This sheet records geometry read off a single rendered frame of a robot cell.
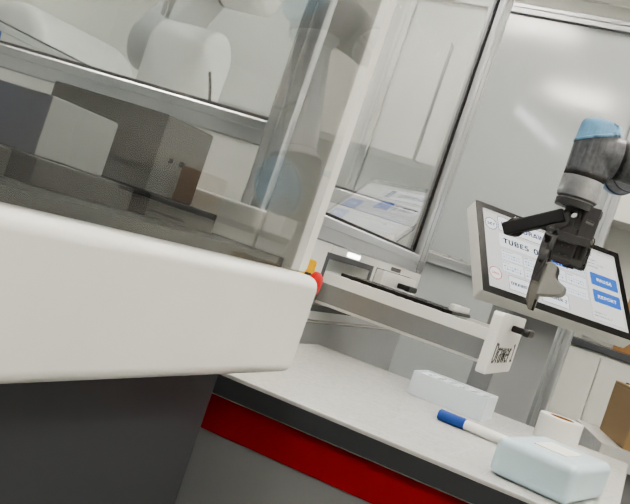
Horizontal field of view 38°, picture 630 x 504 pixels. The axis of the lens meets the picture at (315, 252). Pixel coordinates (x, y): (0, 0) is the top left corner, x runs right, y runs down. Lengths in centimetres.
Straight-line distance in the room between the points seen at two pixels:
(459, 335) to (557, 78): 206
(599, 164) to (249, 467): 90
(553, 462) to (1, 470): 57
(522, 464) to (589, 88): 258
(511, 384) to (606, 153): 111
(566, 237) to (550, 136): 182
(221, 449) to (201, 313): 40
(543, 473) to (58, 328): 61
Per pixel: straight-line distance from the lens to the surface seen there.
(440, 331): 161
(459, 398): 143
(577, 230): 170
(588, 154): 170
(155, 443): 91
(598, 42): 356
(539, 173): 346
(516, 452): 104
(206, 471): 112
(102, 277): 60
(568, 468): 102
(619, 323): 272
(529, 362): 268
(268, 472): 108
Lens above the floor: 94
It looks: 1 degrees down
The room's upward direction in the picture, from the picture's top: 19 degrees clockwise
